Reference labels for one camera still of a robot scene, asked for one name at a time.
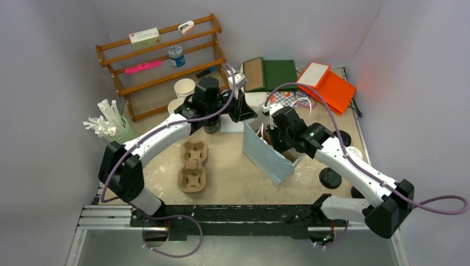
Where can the white green box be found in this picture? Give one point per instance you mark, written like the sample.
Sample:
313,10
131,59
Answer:
144,39

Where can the white cup lid stack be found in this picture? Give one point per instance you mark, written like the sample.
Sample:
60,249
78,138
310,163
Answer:
354,153

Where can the back left paper cup stack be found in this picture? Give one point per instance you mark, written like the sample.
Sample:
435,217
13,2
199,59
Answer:
184,88

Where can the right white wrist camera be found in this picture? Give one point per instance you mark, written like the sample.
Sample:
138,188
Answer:
268,112

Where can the green straw holder cup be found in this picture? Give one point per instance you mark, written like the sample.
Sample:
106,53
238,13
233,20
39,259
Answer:
128,134

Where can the blue white jar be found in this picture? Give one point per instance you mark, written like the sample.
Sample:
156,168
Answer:
176,55

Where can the black cup lid stack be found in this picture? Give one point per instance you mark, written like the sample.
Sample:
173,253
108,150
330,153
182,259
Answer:
346,138

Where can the black coffee cup lid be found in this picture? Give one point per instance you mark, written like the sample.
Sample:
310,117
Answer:
329,178

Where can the black blue marker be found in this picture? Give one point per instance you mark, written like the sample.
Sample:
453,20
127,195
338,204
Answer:
206,72

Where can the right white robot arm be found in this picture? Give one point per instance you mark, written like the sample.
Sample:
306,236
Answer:
384,205

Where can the orange paper bag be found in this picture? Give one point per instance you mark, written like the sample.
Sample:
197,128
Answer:
336,92

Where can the green paper bag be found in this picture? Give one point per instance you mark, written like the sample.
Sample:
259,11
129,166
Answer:
265,75

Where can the white pink clip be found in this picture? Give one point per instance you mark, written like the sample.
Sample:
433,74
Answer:
187,27

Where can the brown pulp cup carrier stack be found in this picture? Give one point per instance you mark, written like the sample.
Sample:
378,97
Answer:
192,176

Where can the pink highlighter marker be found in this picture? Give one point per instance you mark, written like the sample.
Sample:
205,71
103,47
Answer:
142,67

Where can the wooden shelf rack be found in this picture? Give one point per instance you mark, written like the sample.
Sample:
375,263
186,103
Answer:
149,92

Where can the white wrapped straws bundle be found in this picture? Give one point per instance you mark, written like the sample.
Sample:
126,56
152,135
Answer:
109,123

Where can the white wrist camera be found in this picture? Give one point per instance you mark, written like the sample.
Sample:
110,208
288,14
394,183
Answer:
268,112
238,80

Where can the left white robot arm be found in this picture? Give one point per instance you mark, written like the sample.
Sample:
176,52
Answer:
122,166

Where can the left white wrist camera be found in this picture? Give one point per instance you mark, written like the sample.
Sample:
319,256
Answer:
238,80

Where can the light blue paper bag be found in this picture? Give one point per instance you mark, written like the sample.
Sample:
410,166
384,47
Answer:
255,147

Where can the black paper coffee cup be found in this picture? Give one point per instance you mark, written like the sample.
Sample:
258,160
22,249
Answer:
212,125

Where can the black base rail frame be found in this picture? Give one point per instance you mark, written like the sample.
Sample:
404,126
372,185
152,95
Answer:
179,221

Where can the checkered patterned paper bag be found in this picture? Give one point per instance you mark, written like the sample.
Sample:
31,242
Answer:
296,99

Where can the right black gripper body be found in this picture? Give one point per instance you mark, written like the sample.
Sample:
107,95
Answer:
281,141

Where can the cream kraft paper bag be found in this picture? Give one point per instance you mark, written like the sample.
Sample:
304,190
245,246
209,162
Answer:
255,97

